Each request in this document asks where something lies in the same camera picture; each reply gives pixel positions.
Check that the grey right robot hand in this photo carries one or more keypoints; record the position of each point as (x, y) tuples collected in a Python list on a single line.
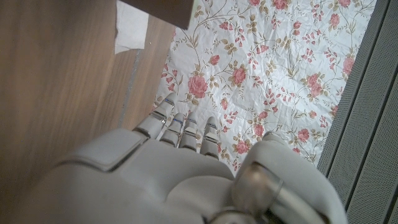
[(149, 186)]

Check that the colourful cardboard box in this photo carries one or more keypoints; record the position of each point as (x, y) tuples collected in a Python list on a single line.
[(158, 11)]

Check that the white paper leaflet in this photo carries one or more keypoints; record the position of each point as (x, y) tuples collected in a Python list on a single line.
[(130, 31)]

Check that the floral backdrop cloth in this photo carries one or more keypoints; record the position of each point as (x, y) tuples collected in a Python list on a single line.
[(264, 77)]

